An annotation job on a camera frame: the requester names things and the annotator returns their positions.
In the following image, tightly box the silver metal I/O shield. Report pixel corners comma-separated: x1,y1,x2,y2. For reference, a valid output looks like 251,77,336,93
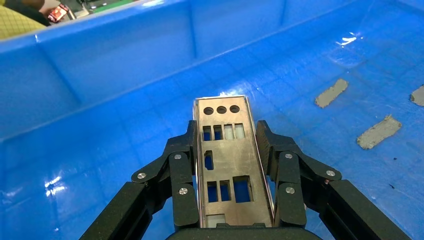
193,95,276,229

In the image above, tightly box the blue plastic tray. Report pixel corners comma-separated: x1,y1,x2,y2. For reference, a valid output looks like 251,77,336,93
0,0,424,240

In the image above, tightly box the red black handheld device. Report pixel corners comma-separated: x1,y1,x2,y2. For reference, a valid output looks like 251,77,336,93
47,3,69,23

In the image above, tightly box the gray tape residue patch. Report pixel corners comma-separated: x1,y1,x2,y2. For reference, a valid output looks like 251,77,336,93
356,114,403,151
314,78,349,109
409,84,424,108

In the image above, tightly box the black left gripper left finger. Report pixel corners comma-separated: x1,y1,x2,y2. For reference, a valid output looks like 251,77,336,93
79,119,201,240

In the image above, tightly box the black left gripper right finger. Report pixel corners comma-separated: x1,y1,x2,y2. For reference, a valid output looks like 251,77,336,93
255,119,413,240

